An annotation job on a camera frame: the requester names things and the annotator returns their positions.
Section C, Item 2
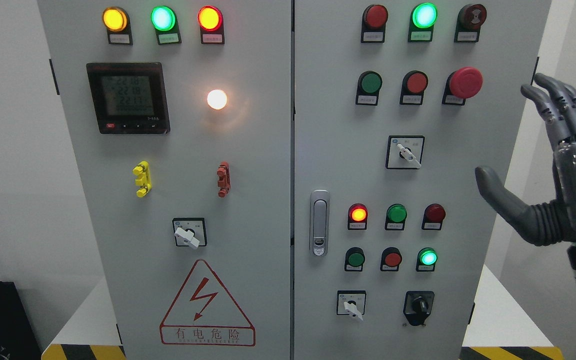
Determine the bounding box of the gray robotic right hand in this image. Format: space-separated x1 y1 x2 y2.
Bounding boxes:
474 73 576 246

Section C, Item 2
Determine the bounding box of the green push button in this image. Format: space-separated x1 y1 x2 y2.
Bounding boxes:
355 70 383 106
343 246 366 272

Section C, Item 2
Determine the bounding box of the gray rotary switch left door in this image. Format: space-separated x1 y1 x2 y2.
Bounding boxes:
172 218 207 249

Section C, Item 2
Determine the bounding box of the red emergency stop button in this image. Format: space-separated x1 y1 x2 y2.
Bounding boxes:
442 66 483 106

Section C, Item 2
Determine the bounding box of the green push button lower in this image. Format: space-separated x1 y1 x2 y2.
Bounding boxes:
343 246 366 272

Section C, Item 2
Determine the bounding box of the green indicator light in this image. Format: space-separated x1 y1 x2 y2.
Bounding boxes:
150 6 182 45
407 2 438 43

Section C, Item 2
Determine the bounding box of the gray rotary switch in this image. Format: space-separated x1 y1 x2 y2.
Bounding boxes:
385 135 425 170
336 290 367 322

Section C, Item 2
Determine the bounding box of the red buzzer alarm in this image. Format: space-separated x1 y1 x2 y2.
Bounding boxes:
454 3 487 43

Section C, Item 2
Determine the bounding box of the gray electrical cabinet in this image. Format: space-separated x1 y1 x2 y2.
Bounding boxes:
38 0 551 360

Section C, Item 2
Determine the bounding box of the black digital power meter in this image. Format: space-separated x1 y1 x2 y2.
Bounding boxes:
86 62 170 135

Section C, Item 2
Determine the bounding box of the green indicator middle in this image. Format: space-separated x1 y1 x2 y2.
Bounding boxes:
384 203 408 231

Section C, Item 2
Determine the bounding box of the red push button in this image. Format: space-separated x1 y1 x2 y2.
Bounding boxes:
399 70 429 106
380 247 403 272

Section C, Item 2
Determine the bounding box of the dark red indicator top right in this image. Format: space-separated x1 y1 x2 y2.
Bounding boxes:
360 4 389 44

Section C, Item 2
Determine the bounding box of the black selector knob switch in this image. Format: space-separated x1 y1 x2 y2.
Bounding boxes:
403 291 435 327

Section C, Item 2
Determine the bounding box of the white glowing lamp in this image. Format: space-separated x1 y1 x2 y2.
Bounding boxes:
206 89 228 111

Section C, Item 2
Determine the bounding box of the green indicator light top left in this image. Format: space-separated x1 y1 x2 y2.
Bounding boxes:
150 6 182 45

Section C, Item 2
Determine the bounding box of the green push button upper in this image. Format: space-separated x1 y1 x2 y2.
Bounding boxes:
355 70 383 106

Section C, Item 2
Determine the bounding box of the red push button upper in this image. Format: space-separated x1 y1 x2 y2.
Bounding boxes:
399 70 429 106

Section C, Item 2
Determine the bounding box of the silver door handle lock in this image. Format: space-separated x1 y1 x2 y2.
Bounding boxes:
309 189 330 256

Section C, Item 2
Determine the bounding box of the green indicator light top right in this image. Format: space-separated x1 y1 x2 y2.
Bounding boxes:
407 2 438 43

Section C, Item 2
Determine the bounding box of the yellow indicator light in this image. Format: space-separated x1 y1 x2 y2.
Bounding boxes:
102 6 133 46

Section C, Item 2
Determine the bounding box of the lit red indicator middle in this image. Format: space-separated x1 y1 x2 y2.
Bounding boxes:
347 203 368 230

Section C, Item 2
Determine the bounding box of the red indicator light top left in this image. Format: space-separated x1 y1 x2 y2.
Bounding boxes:
198 6 226 44

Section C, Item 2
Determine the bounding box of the red push button lower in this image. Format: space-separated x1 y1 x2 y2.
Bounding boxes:
380 247 403 272

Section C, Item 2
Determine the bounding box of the red electric warning sticker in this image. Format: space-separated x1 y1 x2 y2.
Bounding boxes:
159 259 256 347

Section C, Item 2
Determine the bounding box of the lit green indicator lower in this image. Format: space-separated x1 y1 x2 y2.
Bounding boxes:
415 247 438 272

